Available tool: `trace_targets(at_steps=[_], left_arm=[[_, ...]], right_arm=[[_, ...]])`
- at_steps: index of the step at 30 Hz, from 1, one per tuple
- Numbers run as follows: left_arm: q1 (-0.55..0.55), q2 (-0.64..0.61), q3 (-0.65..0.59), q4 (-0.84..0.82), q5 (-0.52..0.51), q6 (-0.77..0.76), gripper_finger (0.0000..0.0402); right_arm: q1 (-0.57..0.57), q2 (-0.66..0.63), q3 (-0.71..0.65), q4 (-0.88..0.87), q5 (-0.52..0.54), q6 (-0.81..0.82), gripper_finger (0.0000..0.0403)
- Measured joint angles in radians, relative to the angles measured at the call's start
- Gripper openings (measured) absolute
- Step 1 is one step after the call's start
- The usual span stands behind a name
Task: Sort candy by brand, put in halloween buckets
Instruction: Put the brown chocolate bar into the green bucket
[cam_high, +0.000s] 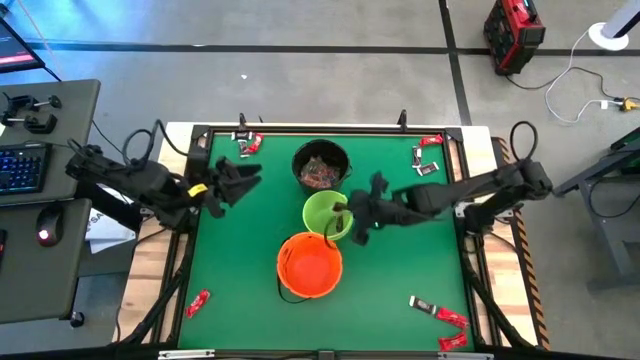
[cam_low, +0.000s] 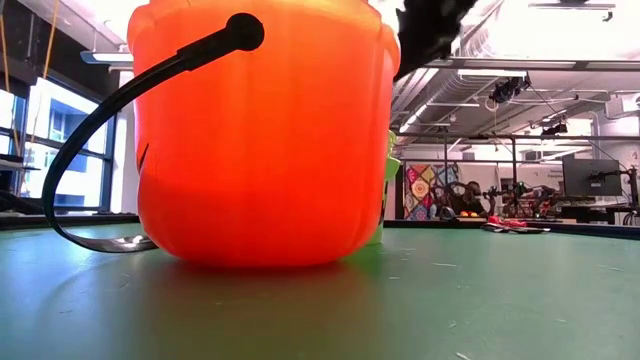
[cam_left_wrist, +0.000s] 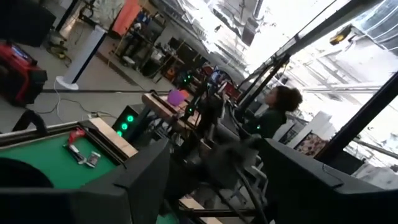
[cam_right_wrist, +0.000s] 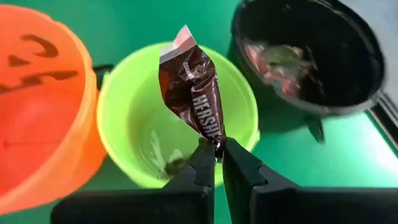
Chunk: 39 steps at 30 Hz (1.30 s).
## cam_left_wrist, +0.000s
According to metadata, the wooden workbench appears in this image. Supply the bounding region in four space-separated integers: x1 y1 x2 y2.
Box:
141 92 203 132

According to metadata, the orange hanging cloth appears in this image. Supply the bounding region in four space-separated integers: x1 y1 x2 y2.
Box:
111 0 143 37

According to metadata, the person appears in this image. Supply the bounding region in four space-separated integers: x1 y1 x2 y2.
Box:
242 85 304 139

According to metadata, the dark silver candy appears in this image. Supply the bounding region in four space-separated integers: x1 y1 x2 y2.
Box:
86 151 102 169

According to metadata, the purple bucket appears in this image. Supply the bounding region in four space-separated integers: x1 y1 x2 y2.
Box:
167 89 187 107

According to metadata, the black table clamp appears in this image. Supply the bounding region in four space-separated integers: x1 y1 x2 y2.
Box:
11 109 50 137

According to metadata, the black frame post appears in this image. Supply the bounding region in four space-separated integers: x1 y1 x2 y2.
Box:
238 0 385 110
315 71 398 163

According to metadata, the white tower fan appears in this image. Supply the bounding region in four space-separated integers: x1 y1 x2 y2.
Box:
55 24 108 91

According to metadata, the black storage shelf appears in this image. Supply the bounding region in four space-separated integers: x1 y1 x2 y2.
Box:
119 12 169 77

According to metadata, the white floor cable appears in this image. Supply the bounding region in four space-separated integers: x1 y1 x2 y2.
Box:
34 77 121 121

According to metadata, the light table edge board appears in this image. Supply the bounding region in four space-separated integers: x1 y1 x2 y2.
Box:
88 117 139 158

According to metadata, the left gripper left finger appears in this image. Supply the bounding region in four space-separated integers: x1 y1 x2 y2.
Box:
0 138 170 224

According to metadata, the pink white candy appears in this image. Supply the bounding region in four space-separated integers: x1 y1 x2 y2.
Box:
68 143 88 166

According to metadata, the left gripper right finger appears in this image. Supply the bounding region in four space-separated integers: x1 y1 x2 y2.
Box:
262 138 398 224

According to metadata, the black computer with green lights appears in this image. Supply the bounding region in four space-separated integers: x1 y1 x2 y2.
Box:
111 105 149 142

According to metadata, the yellow black ceiling device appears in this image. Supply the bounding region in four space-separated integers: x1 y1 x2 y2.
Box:
329 24 354 46

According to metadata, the red black tool box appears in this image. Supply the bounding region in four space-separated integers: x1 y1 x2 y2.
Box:
0 42 49 108

